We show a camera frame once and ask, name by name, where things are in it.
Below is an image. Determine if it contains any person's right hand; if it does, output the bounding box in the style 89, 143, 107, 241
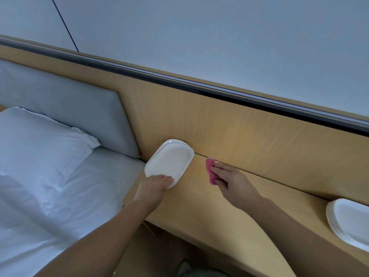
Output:
209, 161, 263, 210

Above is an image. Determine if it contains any person's left hand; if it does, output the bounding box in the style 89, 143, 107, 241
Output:
134, 174, 175, 214

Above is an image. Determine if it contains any pink cleaning cloth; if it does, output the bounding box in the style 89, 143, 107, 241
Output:
206, 158, 220, 185

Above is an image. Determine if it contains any white glossy rectangular plate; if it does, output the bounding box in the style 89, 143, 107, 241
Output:
144, 139, 195, 184

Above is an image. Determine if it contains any stack of white rectangular plates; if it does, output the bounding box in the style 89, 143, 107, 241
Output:
326, 198, 369, 253

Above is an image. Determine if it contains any person's right forearm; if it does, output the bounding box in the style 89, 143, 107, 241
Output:
248, 196, 369, 277

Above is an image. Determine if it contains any person's left forearm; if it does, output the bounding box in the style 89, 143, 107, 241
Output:
35, 202, 156, 277

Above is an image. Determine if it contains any white bed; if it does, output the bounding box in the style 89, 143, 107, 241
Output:
0, 147, 145, 277

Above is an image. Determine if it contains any white pillow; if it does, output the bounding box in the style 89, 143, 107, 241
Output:
0, 107, 100, 205

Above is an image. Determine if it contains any grey upholstered headboard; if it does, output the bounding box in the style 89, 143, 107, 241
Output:
0, 59, 142, 158

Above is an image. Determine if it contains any black wall rail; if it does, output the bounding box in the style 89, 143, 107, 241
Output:
0, 36, 369, 136

